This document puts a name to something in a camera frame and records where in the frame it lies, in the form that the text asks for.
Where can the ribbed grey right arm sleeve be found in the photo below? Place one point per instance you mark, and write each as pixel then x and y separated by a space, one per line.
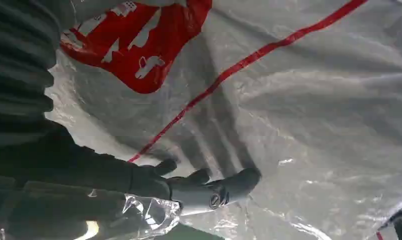
pixel 18 66

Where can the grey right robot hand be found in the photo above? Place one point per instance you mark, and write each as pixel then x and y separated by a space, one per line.
pixel 72 179

